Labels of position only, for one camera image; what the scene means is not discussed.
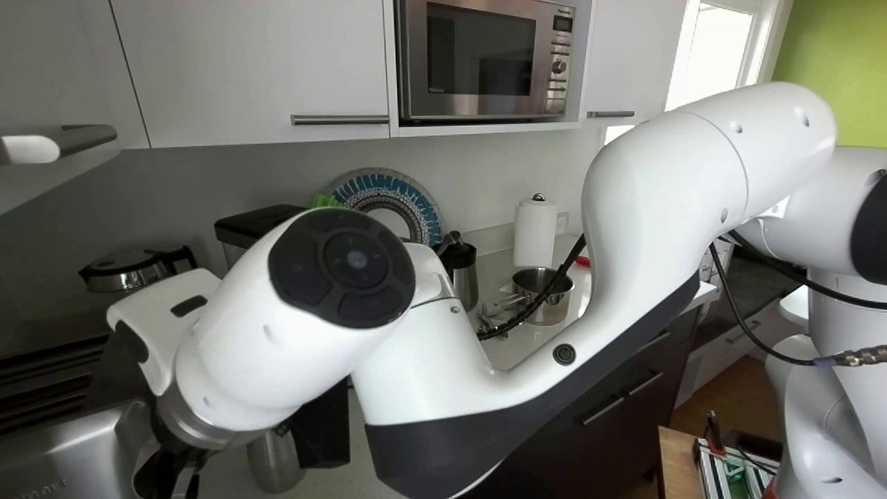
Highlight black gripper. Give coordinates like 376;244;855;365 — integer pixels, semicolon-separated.
133;440;214;499

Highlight silver metal cup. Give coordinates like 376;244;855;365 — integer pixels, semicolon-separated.
243;424;305;496

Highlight black coffee maker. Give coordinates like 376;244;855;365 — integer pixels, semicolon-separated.
214;201;313;270

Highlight grey range hood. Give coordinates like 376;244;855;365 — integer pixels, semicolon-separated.
0;122;121;215

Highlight blue patterned plate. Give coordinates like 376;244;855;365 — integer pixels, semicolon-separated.
327;165;445;247

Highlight steel carafe with black lid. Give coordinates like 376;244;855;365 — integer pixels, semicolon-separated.
434;230;481;316

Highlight white upper cabinet door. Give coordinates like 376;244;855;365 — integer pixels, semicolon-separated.
582;0;690;125
0;0;149;155
107;0;392;151

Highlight white paper towel roll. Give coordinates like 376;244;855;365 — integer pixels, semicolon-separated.
513;193;563;270

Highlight dark kitchen base cabinet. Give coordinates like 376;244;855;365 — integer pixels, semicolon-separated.
460;301;703;499

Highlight steel microwave oven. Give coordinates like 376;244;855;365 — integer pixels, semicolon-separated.
392;0;592;128

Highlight white tray of tools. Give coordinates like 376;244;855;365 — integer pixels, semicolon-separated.
690;431;787;499

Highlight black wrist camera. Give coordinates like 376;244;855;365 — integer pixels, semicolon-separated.
291;386;355;470

